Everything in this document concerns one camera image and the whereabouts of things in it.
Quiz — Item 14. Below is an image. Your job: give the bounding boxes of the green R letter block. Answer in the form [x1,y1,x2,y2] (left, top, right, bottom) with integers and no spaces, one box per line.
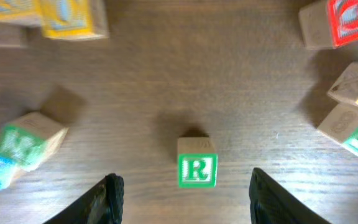
[177,137,218,189]

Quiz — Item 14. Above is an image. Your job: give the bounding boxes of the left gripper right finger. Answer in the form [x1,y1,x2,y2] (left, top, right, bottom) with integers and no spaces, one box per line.
[249,167,329,224]

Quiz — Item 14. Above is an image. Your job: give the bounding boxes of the green Z letter block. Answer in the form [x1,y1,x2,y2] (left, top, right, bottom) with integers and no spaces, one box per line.
[318,103,358,157]

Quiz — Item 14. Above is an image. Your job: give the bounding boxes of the red Q letter block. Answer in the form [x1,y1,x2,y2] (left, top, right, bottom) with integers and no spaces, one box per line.
[299,0,358,49]

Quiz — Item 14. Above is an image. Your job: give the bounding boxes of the yellow block left cluster right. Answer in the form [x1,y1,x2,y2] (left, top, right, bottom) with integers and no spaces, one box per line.
[40,0,109,41]

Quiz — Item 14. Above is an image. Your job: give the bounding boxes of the green N letter block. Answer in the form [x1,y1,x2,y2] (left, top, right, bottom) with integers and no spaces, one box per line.
[0,112,68,171]

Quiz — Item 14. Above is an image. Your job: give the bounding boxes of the yellow block left cluster middle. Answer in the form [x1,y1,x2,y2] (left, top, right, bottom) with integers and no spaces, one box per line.
[0,0,43,27]

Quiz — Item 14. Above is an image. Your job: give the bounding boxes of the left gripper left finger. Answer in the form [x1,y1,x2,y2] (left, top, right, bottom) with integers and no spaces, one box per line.
[45,173,124,224]

